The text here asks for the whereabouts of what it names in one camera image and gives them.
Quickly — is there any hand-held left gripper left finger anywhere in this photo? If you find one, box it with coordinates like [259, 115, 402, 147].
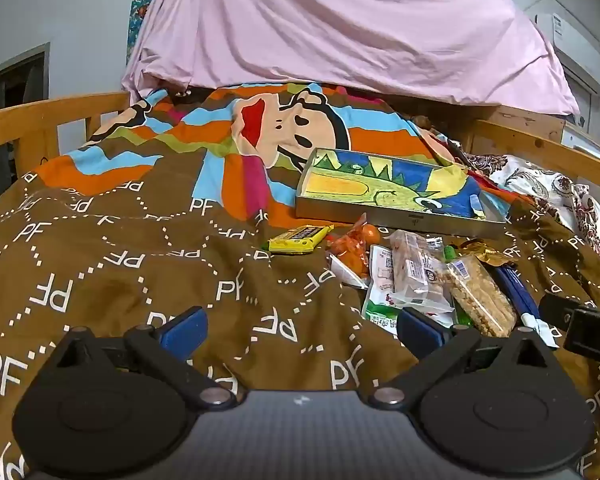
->
[45, 306, 238, 408]

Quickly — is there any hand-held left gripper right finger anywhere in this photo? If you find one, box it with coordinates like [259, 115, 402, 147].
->
[367, 306, 561, 408]

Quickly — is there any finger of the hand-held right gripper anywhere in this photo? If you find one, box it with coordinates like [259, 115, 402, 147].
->
[539, 292, 584, 333]

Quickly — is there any blue slim packet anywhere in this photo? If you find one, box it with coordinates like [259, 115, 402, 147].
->
[492, 264, 556, 348]

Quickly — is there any white and green snack packet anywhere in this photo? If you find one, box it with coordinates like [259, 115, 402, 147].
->
[362, 245, 456, 336]

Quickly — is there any clear packet of nougat bars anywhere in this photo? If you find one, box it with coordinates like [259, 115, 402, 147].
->
[390, 230, 453, 306]

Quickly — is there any clear packet of rice crisps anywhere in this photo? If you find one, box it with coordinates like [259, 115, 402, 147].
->
[445, 255, 518, 338]

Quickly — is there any green slim packet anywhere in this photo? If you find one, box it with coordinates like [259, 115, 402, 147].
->
[443, 244, 476, 331]

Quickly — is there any gold foil snack wrapper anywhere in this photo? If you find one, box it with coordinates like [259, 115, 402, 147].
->
[452, 237, 518, 266]

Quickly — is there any orange snack packet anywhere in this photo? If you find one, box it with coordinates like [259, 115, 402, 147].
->
[326, 214, 383, 278]

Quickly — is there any yellow snack packet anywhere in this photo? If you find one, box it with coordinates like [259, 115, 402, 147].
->
[267, 224, 334, 256]

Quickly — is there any printed cartoon blanket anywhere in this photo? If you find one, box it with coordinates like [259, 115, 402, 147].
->
[0, 82, 600, 480]

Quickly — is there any white floral quilt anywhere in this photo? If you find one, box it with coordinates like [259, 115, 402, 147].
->
[467, 152, 600, 261]

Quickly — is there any white board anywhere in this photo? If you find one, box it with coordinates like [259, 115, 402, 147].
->
[562, 122, 600, 157]

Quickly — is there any white air conditioner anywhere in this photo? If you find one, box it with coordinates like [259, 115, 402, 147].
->
[534, 12, 600, 93]

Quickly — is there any pink bed sheet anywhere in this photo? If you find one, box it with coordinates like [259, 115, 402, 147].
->
[121, 0, 581, 118]

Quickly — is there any wooden bed frame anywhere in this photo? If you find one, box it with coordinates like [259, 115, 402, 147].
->
[0, 91, 600, 201]

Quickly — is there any teal floral wall poster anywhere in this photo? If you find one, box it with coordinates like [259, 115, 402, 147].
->
[125, 0, 158, 68]

